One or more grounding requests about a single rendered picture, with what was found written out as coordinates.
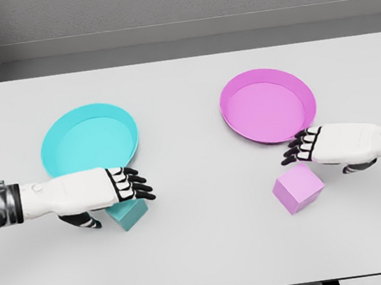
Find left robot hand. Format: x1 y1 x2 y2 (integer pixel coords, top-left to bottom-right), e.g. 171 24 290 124
45 160 160 236

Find cyan plate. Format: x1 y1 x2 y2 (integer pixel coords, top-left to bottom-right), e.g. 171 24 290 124
34 97 145 182

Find cyan block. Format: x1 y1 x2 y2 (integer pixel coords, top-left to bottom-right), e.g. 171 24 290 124
104 197 152 236

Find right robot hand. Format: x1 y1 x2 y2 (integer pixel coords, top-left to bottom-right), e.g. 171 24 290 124
276 117 380 184

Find pink plate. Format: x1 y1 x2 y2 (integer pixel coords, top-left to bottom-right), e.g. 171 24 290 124
215 61 322 153

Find pink block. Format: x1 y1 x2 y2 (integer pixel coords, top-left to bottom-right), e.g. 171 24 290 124
268 160 329 219

